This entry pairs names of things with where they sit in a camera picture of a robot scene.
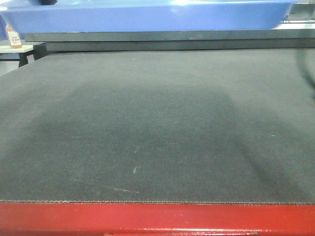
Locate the blue plastic tray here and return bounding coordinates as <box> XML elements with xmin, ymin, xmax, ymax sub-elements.
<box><xmin>0</xmin><ymin>0</ymin><xmax>292</xmax><ymax>33</ymax></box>

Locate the dark grey table mat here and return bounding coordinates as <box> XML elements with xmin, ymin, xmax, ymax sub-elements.
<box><xmin>0</xmin><ymin>49</ymin><xmax>315</xmax><ymax>204</ymax></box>

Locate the white folding table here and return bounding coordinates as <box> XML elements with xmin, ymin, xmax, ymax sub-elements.
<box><xmin>0</xmin><ymin>40</ymin><xmax>34</xmax><ymax>67</ymax></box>

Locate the orange juice bottle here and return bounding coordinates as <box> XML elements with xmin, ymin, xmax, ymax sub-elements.
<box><xmin>5</xmin><ymin>23</ymin><xmax>22</xmax><ymax>49</ymax></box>

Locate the red table edge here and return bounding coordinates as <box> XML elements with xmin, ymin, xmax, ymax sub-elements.
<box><xmin>0</xmin><ymin>203</ymin><xmax>315</xmax><ymax>236</ymax></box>

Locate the black rail frame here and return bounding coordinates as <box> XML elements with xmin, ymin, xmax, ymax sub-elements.
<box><xmin>25</xmin><ymin>29</ymin><xmax>315</xmax><ymax>52</ymax></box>

